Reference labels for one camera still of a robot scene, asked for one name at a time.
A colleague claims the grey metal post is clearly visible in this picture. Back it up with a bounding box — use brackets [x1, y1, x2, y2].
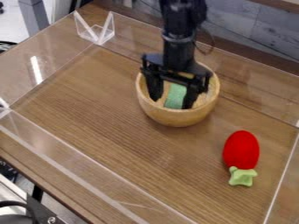
[17, 0, 49, 36]

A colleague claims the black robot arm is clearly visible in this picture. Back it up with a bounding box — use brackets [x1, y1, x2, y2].
[140, 0, 212, 109]

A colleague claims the green foam stick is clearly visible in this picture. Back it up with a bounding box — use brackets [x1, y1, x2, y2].
[162, 83, 186, 109]

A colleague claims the black clamp with cable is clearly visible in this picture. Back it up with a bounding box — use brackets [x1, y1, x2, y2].
[0, 197, 67, 224]

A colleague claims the brown wooden bowl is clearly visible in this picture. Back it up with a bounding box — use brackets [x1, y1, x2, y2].
[134, 73, 220, 127]

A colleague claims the red plush strawberry toy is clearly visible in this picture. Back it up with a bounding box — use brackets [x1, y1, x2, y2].
[221, 130, 260, 187]

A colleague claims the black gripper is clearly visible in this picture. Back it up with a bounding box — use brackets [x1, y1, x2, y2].
[140, 32, 210, 109]

